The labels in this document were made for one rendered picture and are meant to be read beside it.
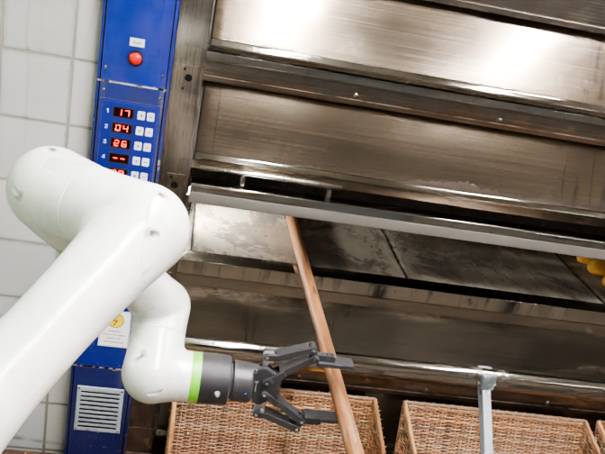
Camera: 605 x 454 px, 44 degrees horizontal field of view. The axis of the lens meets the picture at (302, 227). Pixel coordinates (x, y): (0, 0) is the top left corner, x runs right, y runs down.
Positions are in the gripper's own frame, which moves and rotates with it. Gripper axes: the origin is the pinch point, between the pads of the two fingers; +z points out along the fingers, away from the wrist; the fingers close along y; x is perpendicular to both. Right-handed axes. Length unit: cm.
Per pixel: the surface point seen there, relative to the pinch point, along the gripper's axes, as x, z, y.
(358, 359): -16.7, 7.9, 2.8
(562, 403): -53, 82, 32
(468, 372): -16.3, 32.6, 2.9
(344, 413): 8.1, -0.1, -0.6
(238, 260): -57, -17, 2
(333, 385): -1.0, -0.7, -0.3
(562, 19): -55, 48, -71
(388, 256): -73, 27, 2
